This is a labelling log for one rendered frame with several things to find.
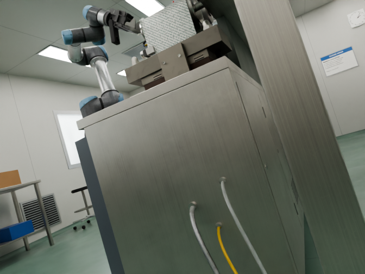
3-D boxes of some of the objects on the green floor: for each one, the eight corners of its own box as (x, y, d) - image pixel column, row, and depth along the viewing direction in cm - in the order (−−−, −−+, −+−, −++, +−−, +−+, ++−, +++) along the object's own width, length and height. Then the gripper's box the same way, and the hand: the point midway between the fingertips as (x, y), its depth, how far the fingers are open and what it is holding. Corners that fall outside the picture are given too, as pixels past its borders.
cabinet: (250, 189, 338) (229, 122, 343) (306, 176, 313) (282, 104, 318) (142, 340, 107) (82, 128, 112) (319, 339, 81) (231, 66, 87)
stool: (92, 220, 489) (82, 187, 493) (115, 215, 468) (105, 180, 472) (68, 232, 438) (57, 194, 442) (93, 227, 418) (81, 187, 422)
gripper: (105, 5, 135) (140, 15, 127) (118, 12, 144) (151, 22, 136) (100, 23, 136) (134, 33, 129) (113, 29, 145) (145, 39, 138)
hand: (139, 33), depth 134 cm, fingers closed, pressing on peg
